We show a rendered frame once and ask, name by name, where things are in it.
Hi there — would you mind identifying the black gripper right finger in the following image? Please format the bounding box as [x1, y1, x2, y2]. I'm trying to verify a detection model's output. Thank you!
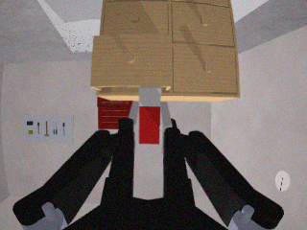
[159, 102, 284, 230]

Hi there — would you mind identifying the red and white eraser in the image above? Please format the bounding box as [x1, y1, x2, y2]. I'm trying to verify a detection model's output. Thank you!
[139, 85, 161, 144]

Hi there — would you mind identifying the small tan wooden chest of drawers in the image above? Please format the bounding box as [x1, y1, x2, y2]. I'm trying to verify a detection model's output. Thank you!
[96, 0, 240, 102]

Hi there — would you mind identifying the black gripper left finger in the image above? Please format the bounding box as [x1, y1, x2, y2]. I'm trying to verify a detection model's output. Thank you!
[12, 102, 139, 230]

